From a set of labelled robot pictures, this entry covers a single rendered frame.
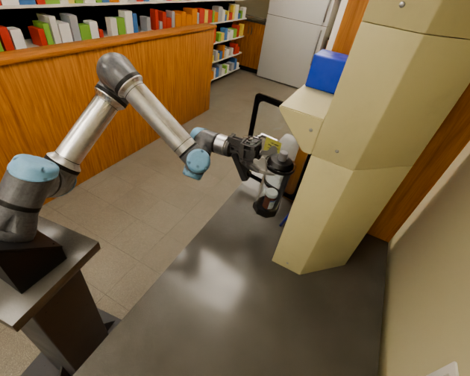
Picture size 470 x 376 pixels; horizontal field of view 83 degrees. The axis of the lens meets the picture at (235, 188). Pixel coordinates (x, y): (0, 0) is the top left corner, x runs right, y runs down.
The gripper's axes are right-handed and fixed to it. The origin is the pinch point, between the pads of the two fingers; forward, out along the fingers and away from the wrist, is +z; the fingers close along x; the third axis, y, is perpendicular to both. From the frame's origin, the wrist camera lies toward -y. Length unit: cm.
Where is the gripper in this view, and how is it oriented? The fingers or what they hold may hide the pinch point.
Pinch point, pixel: (277, 168)
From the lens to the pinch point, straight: 94.3
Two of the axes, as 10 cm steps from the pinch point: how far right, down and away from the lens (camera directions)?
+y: 0.7, -7.9, -6.2
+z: 8.8, 3.4, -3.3
